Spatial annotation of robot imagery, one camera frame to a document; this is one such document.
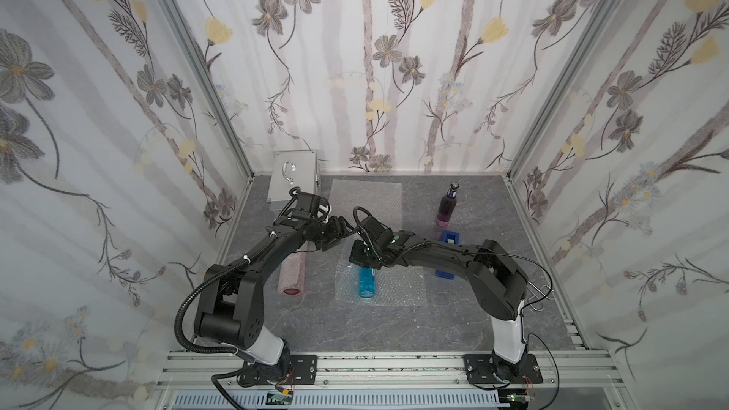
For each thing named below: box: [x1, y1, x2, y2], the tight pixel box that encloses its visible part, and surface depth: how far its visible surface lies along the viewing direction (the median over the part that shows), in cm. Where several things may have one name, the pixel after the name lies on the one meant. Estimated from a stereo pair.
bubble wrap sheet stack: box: [328, 178, 404, 232], surface depth 116 cm
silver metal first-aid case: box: [266, 149, 320, 211], surface depth 101 cm
